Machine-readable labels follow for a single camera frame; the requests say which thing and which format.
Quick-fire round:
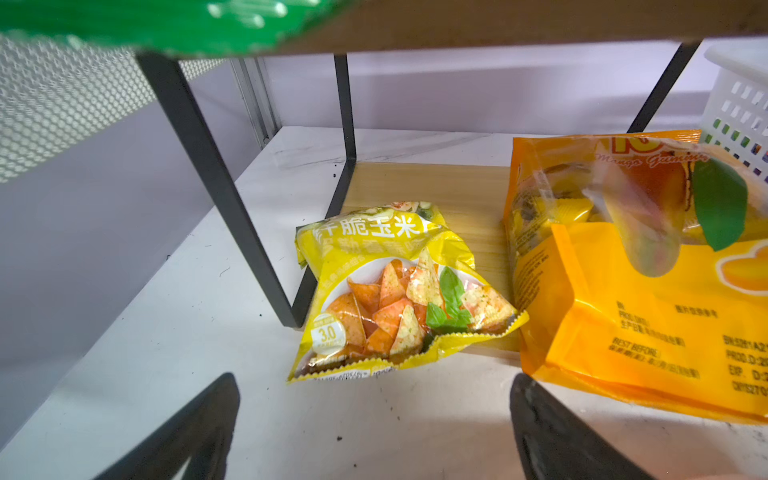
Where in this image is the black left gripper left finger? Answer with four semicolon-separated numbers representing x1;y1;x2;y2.
97;372;240;479

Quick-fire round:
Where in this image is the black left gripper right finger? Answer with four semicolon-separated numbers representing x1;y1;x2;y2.
510;373;651;480

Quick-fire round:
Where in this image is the orange mango gummy bag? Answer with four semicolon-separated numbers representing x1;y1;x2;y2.
504;130;767;423

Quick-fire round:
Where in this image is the yellow corn chips bag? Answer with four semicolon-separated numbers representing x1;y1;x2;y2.
288;202;529;383

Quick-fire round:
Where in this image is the white plastic vegetable basket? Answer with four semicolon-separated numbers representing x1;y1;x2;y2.
700;37;767;187

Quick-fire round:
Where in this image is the green snack bag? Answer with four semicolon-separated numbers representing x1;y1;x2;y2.
1;0;350;58

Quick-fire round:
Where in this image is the white mesh wall rack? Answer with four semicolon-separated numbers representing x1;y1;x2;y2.
0;32;226;184

